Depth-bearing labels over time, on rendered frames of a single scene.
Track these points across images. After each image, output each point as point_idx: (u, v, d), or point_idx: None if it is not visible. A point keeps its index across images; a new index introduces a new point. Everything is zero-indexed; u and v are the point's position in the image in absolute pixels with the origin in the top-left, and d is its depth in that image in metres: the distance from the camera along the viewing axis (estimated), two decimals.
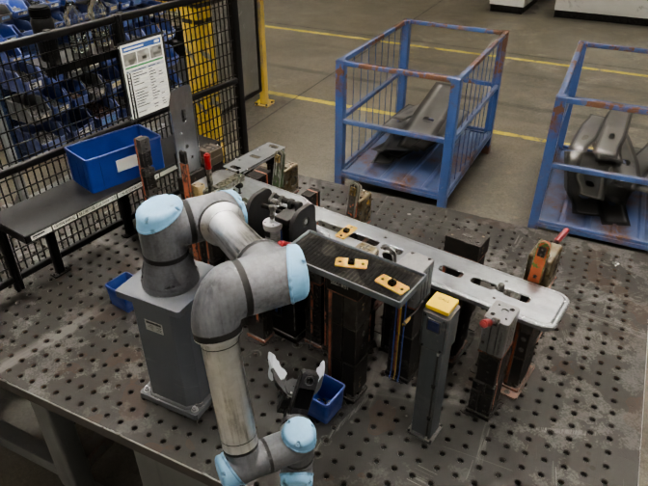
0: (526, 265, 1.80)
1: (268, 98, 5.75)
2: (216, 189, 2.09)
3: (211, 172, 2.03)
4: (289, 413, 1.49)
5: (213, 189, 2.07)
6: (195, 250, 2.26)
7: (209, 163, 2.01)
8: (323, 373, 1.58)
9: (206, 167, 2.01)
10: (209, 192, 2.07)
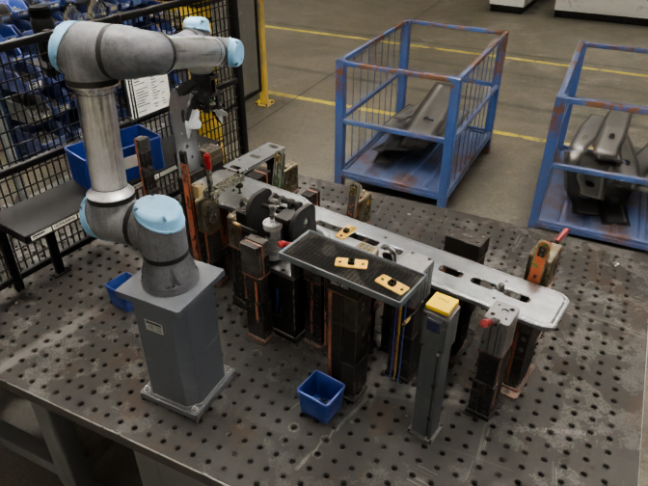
0: (526, 265, 1.80)
1: (268, 98, 5.75)
2: (216, 189, 2.09)
3: (211, 172, 2.03)
4: (198, 82, 1.84)
5: (213, 189, 2.07)
6: (195, 250, 2.26)
7: (209, 163, 2.01)
8: None
9: (206, 167, 2.01)
10: (209, 192, 2.07)
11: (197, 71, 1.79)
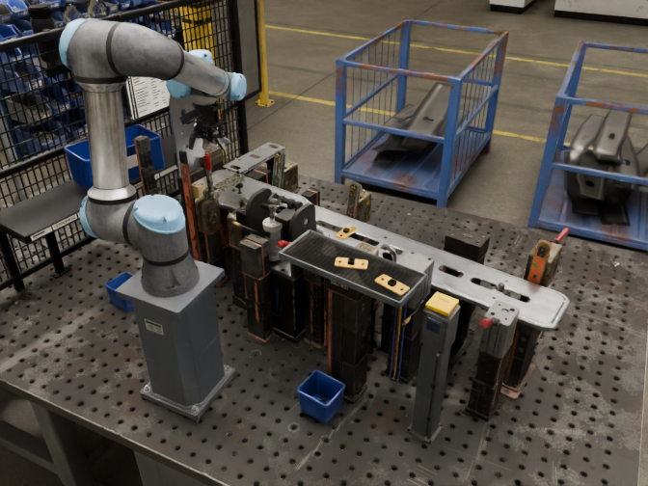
0: (526, 265, 1.80)
1: (268, 98, 5.75)
2: (216, 189, 2.09)
3: (211, 172, 2.03)
4: (201, 112, 1.89)
5: (213, 189, 2.07)
6: (195, 250, 2.26)
7: (209, 163, 2.01)
8: None
9: (206, 167, 2.01)
10: (209, 192, 2.07)
11: (201, 102, 1.85)
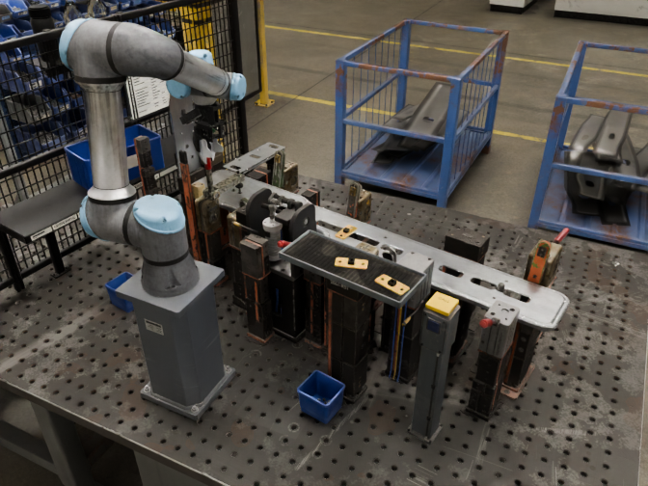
0: (526, 265, 1.80)
1: (268, 98, 5.75)
2: (216, 189, 2.09)
3: (211, 172, 2.03)
4: (201, 112, 1.89)
5: (213, 189, 2.07)
6: (195, 250, 2.26)
7: (209, 163, 2.01)
8: None
9: (206, 167, 2.01)
10: (209, 192, 2.07)
11: (201, 102, 1.85)
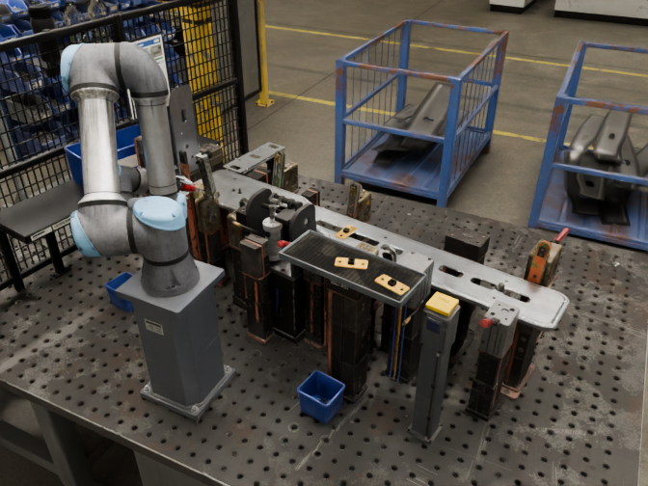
0: (526, 265, 1.80)
1: (268, 98, 5.75)
2: (209, 188, 2.06)
3: (198, 188, 2.00)
4: None
5: (210, 191, 2.06)
6: (195, 250, 2.26)
7: (190, 189, 1.97)
8: (180, 175, 1.93)
9: (190, 191, 1.99)
10: (209, 195, 2.07)
11: (141, 194, 1.77)
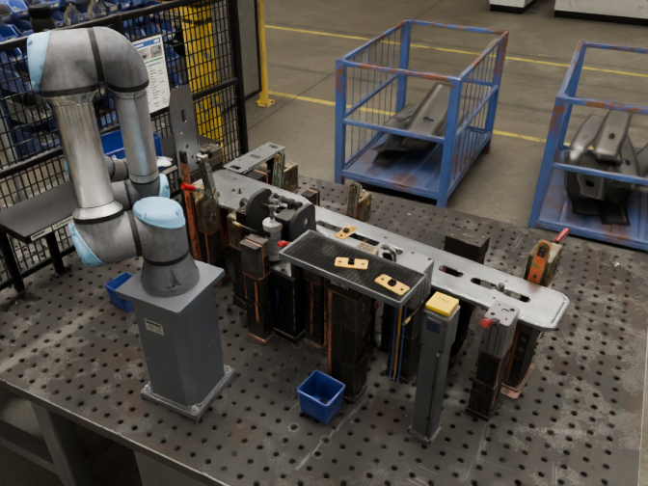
0: (526, 265, 1.80)
1: (268, 98, 5.75)
2: (209, 188, 2.06)
3: (198, 188, 2.00)
4: None
5: (210, 191, 2.06)
6: (195, 250, 2.26)
7: (190, 189, 1.97)
8: (157, 156, 1.83)
9: (191, 191, 1.99)
10: (209, 195, 2.07)
11: None
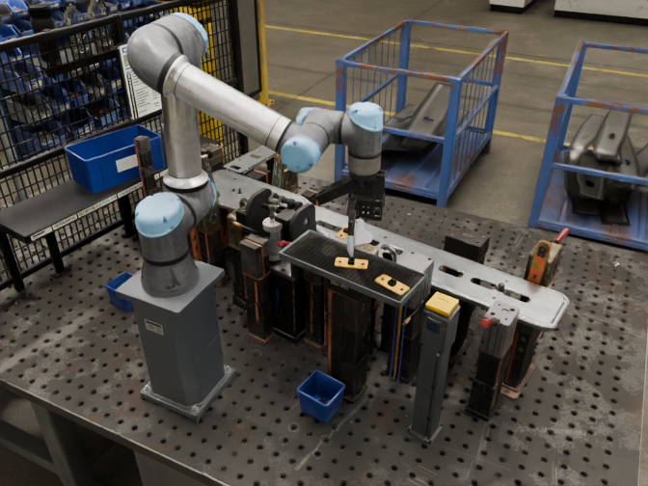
0: (526, 265, 1.80)
1: (268, 98, 5.75)
2: None
3: None
4: (361, 184, 1.41)
5: None
6: (195, 250, 2.26)
7: None
8: None
9: None
10: None
11: (369, 173, 1.37)
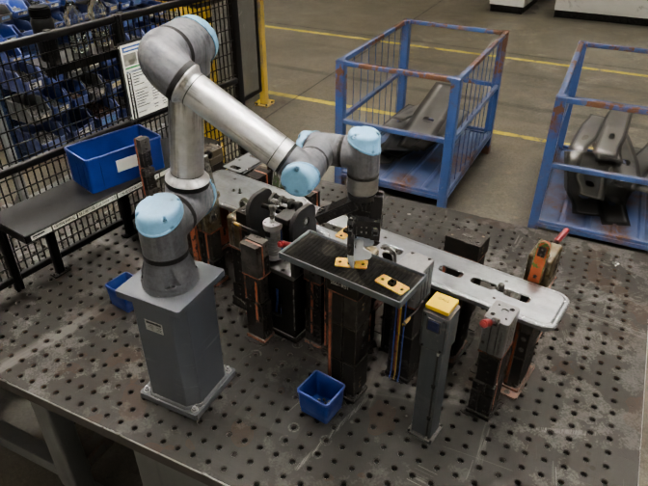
0: (526, 265, 1.80)
1: (268, 98, 5.75)
2: None
3: None
4: (359, 205, 1.44)
5: None
6: (195, 250, 2.26)
7: None
8: None
9: None
10: None
11: (367, 195, 1.40)
